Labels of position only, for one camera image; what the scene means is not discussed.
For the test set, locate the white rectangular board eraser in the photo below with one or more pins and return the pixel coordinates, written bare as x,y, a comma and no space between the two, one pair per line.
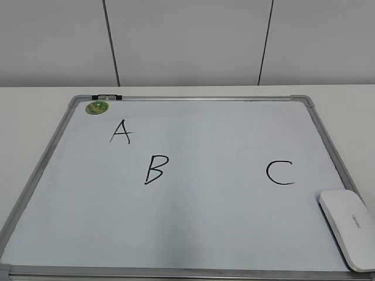
352,225

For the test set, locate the aluminium framed whiteboard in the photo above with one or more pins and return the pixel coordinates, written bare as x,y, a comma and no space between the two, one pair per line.
181,188

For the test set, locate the black and silver frame clip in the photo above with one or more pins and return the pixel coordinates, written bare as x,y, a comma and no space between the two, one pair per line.
107,97

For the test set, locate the round green magnet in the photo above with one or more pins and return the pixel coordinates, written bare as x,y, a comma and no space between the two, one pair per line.
97,107

